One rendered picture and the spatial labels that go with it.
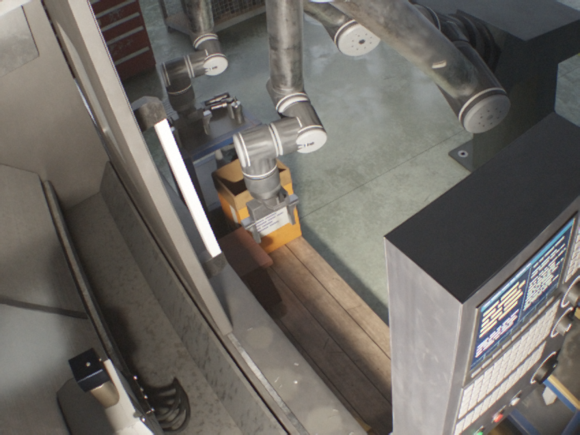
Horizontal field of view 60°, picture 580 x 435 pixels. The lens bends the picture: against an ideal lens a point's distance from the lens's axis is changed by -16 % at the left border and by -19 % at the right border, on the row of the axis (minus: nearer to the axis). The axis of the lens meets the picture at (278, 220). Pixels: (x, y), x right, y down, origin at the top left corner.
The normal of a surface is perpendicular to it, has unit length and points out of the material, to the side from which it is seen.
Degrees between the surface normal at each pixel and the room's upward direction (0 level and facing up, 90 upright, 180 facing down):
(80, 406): 0
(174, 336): 0
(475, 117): 109
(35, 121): 90
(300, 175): 0
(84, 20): 90
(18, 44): 90
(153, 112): 90
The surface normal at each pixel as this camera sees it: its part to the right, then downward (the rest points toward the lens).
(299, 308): -0.17, -0.72
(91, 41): 0.50, 0.53
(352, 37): 0.25, 0.83
